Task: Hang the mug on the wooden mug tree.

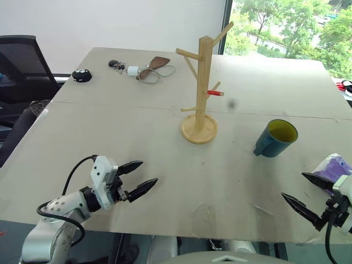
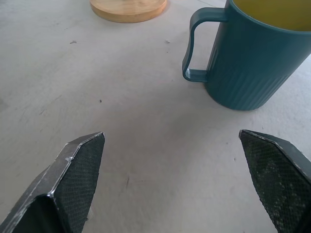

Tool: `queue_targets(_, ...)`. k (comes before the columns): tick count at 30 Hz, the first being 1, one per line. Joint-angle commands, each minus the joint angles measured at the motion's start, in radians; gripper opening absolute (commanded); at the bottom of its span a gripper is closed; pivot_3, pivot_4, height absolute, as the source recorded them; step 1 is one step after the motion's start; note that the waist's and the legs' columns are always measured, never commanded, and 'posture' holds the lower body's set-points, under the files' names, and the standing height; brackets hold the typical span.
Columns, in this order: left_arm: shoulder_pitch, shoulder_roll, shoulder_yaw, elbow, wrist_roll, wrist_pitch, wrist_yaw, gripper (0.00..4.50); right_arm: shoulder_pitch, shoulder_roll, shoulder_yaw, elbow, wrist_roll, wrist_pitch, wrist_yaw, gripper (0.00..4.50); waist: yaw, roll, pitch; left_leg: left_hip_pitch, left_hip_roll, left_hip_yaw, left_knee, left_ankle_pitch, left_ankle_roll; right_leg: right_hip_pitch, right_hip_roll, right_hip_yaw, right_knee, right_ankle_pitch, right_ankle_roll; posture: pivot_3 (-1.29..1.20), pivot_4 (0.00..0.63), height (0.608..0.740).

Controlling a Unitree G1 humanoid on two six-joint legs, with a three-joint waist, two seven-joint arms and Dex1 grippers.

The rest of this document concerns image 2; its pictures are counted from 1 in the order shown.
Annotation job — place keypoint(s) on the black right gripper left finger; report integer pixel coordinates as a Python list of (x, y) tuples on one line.
[(73, 179)]

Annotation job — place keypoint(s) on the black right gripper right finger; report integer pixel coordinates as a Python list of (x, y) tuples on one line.
[(277, 179)]

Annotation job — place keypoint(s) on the round wooden coaster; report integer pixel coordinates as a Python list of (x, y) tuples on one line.
[(128, 11)]

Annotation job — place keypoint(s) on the teal plastic mug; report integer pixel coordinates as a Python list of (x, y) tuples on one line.
[(252, 60)]

